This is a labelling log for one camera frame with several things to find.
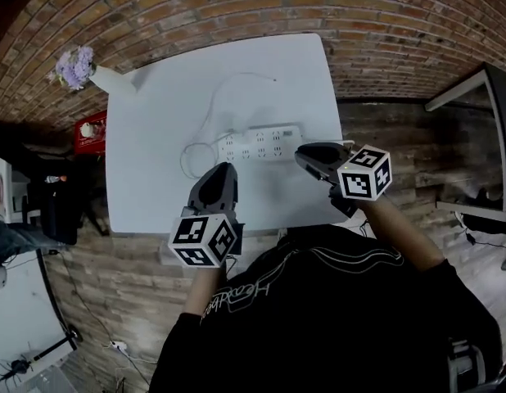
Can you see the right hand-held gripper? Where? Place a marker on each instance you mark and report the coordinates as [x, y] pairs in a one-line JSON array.
[[363, 178]]

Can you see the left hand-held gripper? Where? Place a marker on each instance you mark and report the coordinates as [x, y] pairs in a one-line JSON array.
[[200, 240]]

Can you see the white power strip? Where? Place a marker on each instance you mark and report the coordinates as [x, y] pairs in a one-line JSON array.
[[261, 143]]

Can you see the person's left forearm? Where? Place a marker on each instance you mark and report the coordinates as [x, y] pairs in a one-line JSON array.
[[204, 293]]

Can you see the person's right forearm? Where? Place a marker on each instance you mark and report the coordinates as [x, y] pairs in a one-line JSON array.
[[400, 236]]

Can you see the red box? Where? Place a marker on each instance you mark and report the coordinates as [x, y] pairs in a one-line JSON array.
[[95, 139]]

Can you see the white vase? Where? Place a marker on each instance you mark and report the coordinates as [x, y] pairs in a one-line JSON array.
[[114, 81]]

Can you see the black office chair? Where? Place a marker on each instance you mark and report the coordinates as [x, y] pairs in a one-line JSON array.
[[60, 215]]

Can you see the clear bottle with orange cap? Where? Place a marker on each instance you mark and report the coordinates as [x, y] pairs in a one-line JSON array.
[[54, 179]]

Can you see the person's black shirt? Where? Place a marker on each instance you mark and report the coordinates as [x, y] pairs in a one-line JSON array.
[[326, 322]]

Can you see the purple flower bouquet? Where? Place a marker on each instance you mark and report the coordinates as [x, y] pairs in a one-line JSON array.
[[75, 68]]

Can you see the black bag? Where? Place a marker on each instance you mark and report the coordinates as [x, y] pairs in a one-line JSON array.
[[28, 145]]

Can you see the white cabinet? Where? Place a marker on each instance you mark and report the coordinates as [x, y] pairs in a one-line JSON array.
[[7, 191]]

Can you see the white desk with black edge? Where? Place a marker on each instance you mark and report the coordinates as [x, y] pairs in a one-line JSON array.
[[19, 322]]

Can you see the grey metal device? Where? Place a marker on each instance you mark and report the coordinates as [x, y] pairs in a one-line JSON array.
[[466, 362]]

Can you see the small black tripod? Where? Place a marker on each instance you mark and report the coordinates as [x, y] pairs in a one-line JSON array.
[[17, 367]]

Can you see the dark table with white frame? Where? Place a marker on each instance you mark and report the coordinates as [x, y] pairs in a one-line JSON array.
[[504, 137]]

